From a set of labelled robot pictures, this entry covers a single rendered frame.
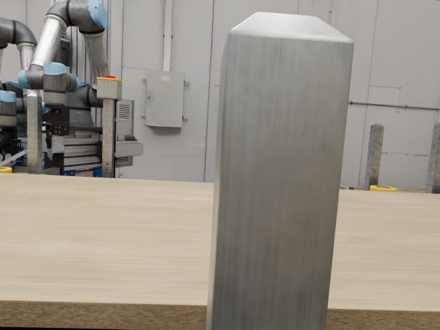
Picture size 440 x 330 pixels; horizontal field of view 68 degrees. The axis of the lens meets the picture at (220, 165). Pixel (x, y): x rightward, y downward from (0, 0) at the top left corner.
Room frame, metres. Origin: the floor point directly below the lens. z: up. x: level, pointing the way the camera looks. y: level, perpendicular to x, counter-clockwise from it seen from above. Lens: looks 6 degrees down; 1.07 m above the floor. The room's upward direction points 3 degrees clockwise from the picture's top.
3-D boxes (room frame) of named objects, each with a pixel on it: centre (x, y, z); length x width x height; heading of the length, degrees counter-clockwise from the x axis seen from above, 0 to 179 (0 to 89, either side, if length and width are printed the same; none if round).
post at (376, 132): (1.23, -0.58, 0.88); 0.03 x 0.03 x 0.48; 3
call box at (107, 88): (1.18, 0.41, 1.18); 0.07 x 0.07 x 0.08; 3
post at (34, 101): (1.16, 0.67, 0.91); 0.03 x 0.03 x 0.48; 3
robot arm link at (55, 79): (1.25, 0.64, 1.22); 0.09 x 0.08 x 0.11; 1
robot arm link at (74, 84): (1.35, 0.66, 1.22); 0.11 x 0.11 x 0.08; 1
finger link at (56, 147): (1.24, 0.63, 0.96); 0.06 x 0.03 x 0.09; 114
